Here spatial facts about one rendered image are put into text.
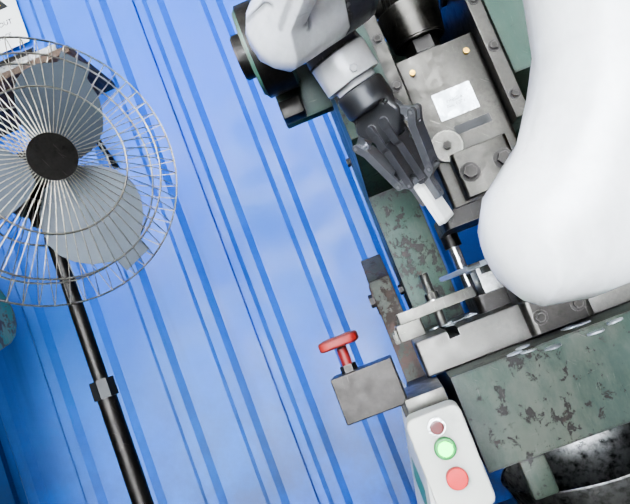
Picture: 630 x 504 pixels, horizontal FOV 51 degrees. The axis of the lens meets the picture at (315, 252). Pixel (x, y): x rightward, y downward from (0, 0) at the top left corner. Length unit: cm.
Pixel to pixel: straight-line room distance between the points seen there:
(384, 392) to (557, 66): 62
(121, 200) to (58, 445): 140
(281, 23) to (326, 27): 7
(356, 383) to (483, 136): 49
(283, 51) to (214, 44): 180
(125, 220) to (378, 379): 74
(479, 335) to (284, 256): 139
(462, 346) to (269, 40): 56
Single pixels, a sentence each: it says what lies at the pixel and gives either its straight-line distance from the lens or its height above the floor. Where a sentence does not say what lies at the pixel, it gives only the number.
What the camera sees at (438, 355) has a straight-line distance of 109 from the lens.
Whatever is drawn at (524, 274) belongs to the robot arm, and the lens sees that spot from 46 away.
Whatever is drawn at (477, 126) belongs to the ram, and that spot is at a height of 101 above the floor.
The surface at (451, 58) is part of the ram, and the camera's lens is 123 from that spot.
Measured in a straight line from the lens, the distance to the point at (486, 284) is 119.
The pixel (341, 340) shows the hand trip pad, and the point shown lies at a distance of 97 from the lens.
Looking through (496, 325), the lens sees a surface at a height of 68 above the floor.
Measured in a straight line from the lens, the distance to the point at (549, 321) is 108.
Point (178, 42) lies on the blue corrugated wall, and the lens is 267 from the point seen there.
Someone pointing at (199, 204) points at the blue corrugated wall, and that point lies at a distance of 248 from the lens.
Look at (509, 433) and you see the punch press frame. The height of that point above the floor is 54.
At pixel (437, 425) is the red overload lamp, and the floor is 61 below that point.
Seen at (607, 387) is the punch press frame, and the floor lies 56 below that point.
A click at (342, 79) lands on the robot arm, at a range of 95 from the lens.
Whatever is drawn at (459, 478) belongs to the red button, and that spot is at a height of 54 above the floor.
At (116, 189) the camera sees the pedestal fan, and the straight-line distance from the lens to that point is 148.
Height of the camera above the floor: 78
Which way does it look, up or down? 7 degrees up
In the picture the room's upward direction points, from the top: 21 degrees counter-clockwise
